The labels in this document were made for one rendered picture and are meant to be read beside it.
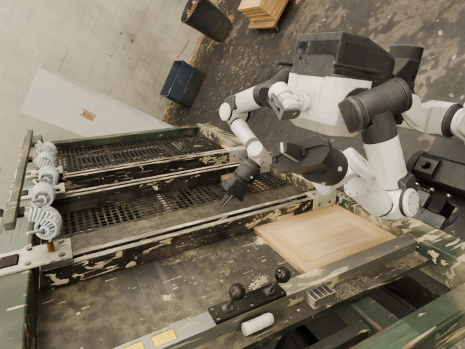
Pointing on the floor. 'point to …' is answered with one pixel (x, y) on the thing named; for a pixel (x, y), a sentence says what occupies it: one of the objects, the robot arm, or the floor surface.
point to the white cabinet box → (82, 107)
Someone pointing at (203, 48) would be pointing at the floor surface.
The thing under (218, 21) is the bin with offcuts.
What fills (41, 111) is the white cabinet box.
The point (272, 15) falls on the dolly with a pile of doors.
